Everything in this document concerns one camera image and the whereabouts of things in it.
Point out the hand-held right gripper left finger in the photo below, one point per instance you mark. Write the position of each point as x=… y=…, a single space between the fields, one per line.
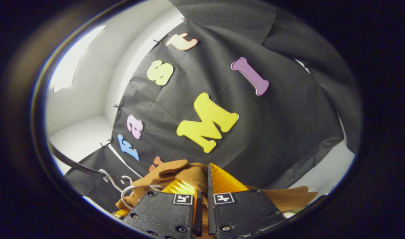
x=162 y=212

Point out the black backdrop cloth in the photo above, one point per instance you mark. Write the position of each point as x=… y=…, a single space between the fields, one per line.
x=272 y=132

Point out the row of small black clips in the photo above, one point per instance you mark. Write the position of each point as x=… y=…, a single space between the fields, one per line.
x=117 y=107

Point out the brown collared shirt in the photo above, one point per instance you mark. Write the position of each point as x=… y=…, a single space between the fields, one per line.
x=176 y=167

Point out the black clothes rack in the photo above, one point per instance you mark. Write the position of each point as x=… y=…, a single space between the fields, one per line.
x=73 y=165

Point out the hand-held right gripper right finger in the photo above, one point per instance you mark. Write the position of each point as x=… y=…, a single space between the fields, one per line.
x=242 y=212

